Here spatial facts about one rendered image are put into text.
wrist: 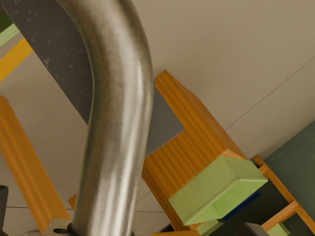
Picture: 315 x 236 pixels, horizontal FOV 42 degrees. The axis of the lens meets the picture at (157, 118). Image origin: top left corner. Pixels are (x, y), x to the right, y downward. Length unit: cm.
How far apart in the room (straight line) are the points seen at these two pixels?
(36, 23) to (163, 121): 9
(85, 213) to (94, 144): 3
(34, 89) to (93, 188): 184
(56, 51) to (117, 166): 8
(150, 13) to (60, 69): 182
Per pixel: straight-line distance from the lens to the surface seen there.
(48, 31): 24
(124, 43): 19
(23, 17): 25
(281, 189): 559
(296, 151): 623
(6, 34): 36
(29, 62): 189
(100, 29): 19
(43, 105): 216
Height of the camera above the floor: 122
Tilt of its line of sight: 25 degrees down
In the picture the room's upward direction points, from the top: 144 degrees clockwise
